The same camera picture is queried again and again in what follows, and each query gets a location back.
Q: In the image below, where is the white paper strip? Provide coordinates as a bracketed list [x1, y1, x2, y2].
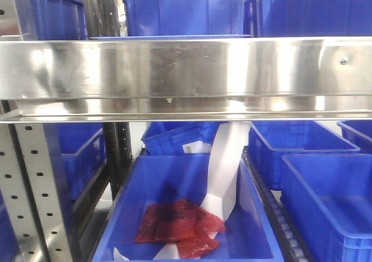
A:
[112, 121, 252, 262]

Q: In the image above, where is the perforated steel upright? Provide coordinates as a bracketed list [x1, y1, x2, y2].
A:
[1, 0, 81, 261]

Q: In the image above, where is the blue crate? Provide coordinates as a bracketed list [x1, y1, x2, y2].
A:
[30, 0, 88, 41]
[243, 0, 371, 38]
[123, 0, 244, 36]

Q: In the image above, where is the stainless steel shelf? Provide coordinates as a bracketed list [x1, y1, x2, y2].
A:
[1, 37, 371, 123]

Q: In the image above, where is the black roller track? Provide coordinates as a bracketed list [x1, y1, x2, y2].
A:
[243, 146, 313, 261]

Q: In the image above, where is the blue bin rear centre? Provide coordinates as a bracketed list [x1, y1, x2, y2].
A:
[141, 121, 223, 155]

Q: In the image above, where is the blue bin far right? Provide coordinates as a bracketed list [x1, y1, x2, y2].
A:
[337, 120, 372, 154]

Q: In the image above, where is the blue bin lower right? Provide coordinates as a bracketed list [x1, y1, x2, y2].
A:
[281, 154, 371, 261]

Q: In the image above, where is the blue plastic tray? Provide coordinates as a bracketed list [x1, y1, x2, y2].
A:
[90, 34, 251, 41]

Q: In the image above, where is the blue bin rear right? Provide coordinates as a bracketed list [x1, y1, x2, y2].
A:
[248, 120, 361, 191]

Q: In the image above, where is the blue bin lower left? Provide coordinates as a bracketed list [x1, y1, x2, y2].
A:
[57, 123, 106, 200]

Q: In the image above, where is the blue bin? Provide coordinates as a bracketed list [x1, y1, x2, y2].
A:
[92, 154, 284, 261]
[57, 123, 106, 200]
[141, 121, 223, 155]
[248, 120, 361, 191]
[337, 120, 372, 154]
[281, 154, 371, 261]

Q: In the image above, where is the blue crate upper right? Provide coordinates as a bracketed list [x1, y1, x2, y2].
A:
[243, 0, 371, 38]

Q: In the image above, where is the blue crate upper middle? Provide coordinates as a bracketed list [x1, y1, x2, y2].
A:
[123, 0, 244, 36]

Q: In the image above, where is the blue crate upper left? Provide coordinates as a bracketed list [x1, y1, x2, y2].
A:
[30, 0, 88, 41]

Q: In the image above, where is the red bubble wrap bag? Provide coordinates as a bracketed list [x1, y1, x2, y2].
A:
[135, 198, 226, 259]

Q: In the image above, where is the blue bin lower centre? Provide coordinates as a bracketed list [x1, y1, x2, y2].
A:
[92, 154, 284, 261]

